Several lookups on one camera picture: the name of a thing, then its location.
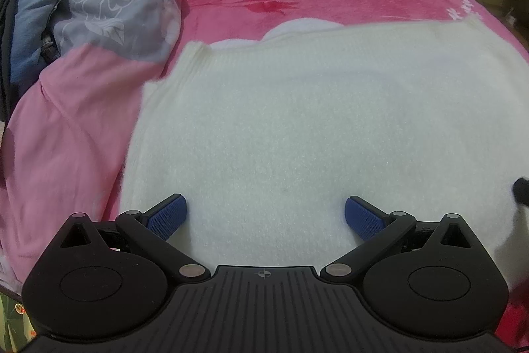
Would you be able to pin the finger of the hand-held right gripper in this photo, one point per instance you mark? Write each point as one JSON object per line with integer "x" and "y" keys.
{"x": 523, "y": 191}

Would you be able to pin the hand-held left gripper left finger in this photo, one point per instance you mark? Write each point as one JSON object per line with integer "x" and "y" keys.
{"x": 167, "y": 216}

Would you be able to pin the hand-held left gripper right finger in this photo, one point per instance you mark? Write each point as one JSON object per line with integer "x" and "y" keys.
{"x": 363, "y": 217}

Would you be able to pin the white fluffy blanket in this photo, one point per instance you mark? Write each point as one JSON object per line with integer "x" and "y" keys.
{"x": 310, "y": 121}

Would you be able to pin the pink fluffy cloth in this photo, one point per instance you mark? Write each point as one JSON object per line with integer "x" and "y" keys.
{"x": 514, "y": 320}

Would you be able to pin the pink grey floral quilt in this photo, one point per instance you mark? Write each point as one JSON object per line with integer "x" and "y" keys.
{"x": 103, "y": 26}

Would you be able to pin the blue jeans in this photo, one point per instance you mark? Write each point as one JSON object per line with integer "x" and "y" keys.
{"x": 37, "y": 14}

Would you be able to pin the black garment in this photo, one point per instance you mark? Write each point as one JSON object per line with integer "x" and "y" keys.
{"x": 8, "y": 26}

